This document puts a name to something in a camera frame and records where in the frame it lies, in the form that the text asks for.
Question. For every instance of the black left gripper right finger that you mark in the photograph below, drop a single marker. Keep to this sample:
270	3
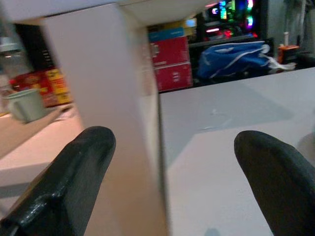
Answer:
278	186

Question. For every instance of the orange and black device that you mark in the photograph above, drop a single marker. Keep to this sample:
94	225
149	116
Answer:
288	52

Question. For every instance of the blue cardboard box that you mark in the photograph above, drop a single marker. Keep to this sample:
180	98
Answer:
166	34

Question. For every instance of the red cardboard box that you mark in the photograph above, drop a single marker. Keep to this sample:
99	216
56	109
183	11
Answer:
171	64

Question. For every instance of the computer case with rgb lights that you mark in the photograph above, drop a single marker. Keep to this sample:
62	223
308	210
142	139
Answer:
231	19

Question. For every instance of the white shelf upright panel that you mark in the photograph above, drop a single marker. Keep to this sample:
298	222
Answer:
108	98

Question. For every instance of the pale green mug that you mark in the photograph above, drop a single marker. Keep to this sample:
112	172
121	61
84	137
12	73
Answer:
25	105

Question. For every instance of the red and yellow snack box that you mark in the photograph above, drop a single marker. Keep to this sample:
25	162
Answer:
49	86

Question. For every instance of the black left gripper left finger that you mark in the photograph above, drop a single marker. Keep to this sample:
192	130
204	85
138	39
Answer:
66	186

